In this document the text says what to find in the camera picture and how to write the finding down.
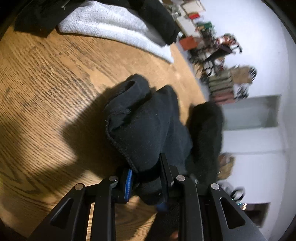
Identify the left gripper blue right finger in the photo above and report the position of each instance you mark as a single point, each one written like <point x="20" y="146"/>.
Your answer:
<point x="166" y="175"/>

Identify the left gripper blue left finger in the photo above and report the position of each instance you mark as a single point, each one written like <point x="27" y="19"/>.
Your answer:
<point x="128" y="185"/>

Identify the black fuzzy garment stack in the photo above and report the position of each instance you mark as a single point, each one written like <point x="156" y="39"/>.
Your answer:
<point x="205" y="128"/>

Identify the orange paper bag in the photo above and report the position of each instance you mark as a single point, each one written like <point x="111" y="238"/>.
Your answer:
<point x="188" y="43"/>

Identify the white low cabinet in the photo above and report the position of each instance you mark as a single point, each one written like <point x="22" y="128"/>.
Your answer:
<point x="187" y="27"/>

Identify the white knitted sweater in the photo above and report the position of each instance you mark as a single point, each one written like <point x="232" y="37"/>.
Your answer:
<point x="116" y="23"/>

